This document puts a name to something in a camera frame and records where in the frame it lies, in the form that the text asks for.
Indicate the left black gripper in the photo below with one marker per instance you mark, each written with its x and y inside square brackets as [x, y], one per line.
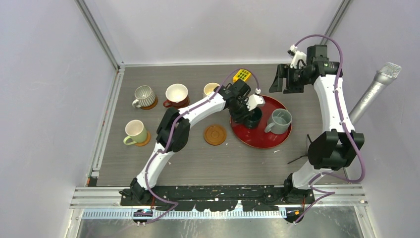
[238, 118]

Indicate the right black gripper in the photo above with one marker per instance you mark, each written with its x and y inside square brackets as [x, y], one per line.
[285, 71]

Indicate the dark green cup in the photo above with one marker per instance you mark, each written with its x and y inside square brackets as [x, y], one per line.
[253, 119]

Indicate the yellow toy brick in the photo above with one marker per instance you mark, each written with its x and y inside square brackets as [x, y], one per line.
[242, 75]

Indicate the cream mug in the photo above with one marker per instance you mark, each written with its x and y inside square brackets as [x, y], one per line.
[209, 89]

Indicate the dark ringed wooden coaster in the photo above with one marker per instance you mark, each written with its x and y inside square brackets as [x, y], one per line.
[215, 134]

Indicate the red round tray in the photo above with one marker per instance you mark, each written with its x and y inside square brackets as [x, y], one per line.
[257, 137]

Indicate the white bowl cup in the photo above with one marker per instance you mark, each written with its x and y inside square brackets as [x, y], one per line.
[176, 93]

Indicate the black microphone tripod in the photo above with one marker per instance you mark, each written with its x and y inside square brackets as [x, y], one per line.
[309, 141]

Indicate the grey ribbed cup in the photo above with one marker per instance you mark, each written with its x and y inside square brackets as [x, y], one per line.
[144, 96]

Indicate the light wooden coaster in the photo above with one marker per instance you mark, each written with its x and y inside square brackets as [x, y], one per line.
[146, 141]

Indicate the pale green cup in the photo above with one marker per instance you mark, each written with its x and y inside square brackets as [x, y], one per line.
[136, 132]

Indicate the silver microphone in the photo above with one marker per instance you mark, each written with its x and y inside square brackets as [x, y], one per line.
[383, 77]

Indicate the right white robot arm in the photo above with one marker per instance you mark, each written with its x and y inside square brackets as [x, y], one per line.
[337, 146]

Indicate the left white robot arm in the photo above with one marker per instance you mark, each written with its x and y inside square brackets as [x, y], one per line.
[174, 128]

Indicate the grey green mug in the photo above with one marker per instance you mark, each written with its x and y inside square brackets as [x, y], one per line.
[278, 122]

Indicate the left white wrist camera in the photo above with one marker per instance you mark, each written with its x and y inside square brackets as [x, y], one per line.
[255, 100]

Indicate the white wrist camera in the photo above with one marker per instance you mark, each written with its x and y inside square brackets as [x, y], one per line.
[298, 57]
[255, 100]

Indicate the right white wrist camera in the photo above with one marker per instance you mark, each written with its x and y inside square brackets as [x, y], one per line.
[298, 57]

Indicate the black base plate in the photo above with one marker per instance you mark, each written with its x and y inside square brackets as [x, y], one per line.
[213, 197]

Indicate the aluminium frame rail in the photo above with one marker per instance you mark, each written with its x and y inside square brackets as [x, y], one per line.
[104, 203]

